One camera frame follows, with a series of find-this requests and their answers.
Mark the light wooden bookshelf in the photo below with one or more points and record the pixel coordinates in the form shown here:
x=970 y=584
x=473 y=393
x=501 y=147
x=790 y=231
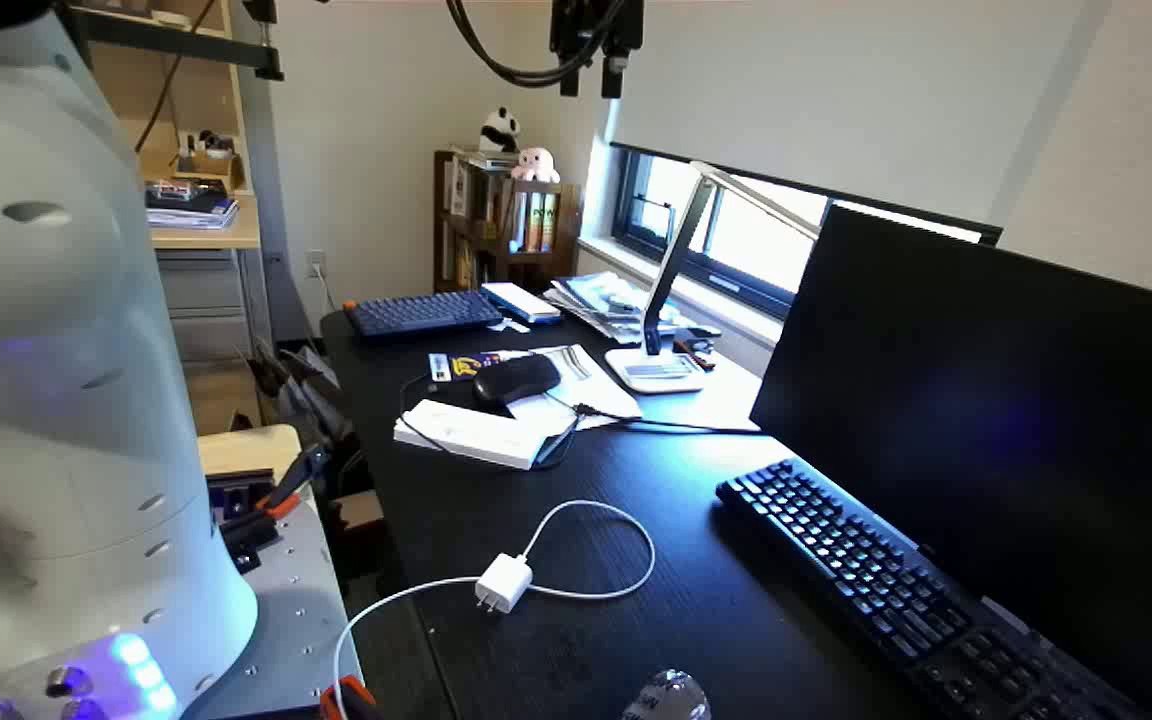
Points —
x=198 y=134

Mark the black computer monitor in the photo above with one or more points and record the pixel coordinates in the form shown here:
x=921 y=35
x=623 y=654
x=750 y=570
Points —
x=1019 y=442

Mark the panda plush toy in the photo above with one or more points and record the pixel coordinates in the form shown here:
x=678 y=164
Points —
x=498 y=139

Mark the white roller blind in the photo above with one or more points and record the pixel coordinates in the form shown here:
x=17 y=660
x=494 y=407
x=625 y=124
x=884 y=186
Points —
x=871 y=92

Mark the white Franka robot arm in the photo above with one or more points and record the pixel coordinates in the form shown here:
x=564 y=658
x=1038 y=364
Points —
x=56 y=401

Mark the grey metal robot base plate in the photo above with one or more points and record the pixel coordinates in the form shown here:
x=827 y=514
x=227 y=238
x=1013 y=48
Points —
x=288 y=627

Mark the dark wooden cabinet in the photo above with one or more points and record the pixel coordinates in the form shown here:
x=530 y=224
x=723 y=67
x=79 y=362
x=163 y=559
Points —
x=501 y=224

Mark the light wooden box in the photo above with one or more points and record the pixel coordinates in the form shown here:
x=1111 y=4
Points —
x=249 y=451

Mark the black keyboard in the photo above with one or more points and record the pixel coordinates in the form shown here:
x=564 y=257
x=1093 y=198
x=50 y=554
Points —
x=898 y=584

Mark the white flat box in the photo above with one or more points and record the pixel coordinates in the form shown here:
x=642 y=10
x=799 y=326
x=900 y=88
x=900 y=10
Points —
x=522 y=300

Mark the white pink plush figure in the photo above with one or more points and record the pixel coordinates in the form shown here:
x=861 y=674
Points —
x=538 y=164

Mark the small black yellow card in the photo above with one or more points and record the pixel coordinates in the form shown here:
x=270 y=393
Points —
x=449 y=364

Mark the silver desk lamp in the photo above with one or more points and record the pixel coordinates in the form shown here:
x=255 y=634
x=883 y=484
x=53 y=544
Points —
x=666 y=285

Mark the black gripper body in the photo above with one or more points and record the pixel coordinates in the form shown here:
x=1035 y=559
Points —
x=596 y=27

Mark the stack of magazines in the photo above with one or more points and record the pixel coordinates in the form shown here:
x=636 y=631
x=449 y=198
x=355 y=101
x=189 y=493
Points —
x=602 y=300

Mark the white open booklet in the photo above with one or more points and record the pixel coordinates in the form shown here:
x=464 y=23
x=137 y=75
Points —
x=478 y=435

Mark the black window frame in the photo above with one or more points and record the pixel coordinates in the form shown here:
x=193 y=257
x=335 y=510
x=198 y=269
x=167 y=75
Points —
x=739 y=252

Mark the white power adapter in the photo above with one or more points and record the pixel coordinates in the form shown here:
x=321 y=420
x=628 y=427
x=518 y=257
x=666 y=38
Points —
x=501 y=581

